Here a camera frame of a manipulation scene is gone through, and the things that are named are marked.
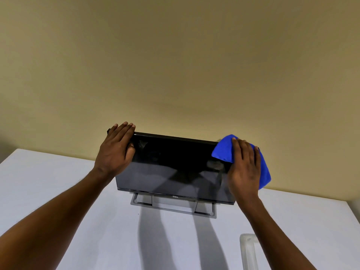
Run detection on person's right hand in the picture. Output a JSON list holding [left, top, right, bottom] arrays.
[[227, 137, 262, 203]]

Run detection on person's left hand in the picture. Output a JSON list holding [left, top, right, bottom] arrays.
[[94, 121, 137, 178]]

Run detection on blue microfiber cloth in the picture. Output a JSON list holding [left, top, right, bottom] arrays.
[[211, 134, 272, 190]]

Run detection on black computer monitor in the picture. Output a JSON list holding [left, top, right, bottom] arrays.
[[107, 128, 236, 206]]

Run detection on person's left forearm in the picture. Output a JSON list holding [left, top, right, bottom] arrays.
[[0, 167, 116, 270]]

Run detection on person's right forearm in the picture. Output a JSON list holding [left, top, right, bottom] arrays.
[[236, 195, 317, 270]]

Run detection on grey monitor stand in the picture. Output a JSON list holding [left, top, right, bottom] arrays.
[[130, 193, 217, 219]]

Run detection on translucent plastic handle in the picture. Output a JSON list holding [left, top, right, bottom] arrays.
[[239, 233, 259, 270]]

